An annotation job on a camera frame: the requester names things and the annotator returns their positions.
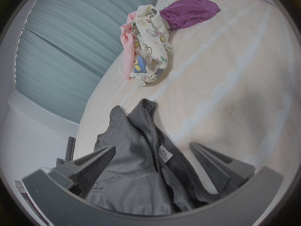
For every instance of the pink garment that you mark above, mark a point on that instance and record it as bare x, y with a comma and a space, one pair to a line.
128, 46

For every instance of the black chest of drawers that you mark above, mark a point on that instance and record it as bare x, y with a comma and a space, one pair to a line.
69, 149

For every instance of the white printed garment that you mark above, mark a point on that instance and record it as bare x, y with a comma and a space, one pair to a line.
152, 46

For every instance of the black T-shirt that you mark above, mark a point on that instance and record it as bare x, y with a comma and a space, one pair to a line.
134, 149

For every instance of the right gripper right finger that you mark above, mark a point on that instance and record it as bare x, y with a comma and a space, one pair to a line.
216, 171

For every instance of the purple garment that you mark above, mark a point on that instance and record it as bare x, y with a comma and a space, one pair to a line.
188, 13

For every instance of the bed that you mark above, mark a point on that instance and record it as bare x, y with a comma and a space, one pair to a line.
235, 79

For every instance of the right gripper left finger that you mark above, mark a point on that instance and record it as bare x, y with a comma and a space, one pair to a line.
94, 167

